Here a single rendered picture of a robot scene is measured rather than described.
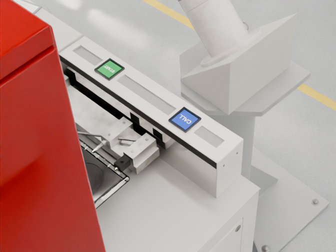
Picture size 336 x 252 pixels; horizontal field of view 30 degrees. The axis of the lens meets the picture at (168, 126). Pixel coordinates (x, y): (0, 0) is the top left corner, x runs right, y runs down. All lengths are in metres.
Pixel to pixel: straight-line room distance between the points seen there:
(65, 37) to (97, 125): 0.27
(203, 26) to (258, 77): 0.20
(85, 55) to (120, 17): 1.62
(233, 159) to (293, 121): 1.33
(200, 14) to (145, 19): 1.61
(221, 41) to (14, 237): 1.22
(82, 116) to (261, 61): 0.49
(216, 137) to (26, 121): 1.04
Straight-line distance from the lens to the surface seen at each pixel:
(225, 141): 1.44
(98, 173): 1.48
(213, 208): 1.50
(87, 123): 1.61
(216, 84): 1.64
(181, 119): 1.48
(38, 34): 0.42
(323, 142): 2.72
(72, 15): 3.35
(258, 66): 1.67
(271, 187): 2.53
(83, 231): 0.59
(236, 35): 1.67
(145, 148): 1.50
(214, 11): 1.66
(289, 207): 2.49
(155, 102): 1.53
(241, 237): 1.65
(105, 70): 1.61
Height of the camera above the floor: 2.08
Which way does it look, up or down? 49 degrees down
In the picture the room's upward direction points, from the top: 4 degrees counter-clockwise
